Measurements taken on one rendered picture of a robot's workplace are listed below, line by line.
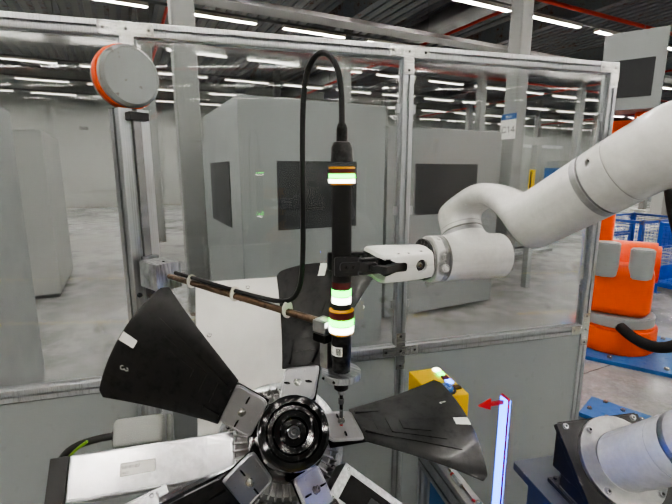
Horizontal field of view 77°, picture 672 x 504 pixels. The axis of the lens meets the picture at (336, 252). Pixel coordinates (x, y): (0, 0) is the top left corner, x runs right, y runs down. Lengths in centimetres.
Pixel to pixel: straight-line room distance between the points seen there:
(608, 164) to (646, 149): 4
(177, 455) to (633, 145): 86
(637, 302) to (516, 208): 385
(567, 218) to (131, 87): 104
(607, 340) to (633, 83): 220
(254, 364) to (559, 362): 141
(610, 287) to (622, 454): 345
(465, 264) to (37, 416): 136
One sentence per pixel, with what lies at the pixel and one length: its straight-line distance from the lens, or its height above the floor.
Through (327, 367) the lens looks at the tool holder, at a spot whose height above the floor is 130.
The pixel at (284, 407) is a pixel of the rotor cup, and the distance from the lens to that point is 77.
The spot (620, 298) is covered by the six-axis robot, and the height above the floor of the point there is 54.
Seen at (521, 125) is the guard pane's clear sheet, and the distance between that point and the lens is 178.
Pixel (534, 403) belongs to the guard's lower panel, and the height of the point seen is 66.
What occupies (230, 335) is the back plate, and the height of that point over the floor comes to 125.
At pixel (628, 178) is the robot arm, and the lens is 60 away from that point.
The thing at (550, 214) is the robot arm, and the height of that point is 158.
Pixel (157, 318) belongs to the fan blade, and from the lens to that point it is 83.
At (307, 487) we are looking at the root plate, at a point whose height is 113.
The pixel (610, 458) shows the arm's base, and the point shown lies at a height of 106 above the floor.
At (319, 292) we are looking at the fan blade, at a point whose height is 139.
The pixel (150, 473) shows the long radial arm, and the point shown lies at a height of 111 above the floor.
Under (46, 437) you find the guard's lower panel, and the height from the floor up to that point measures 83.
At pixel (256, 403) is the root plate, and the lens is 80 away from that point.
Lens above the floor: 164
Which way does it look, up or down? 11 degrees down
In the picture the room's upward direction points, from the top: straight up
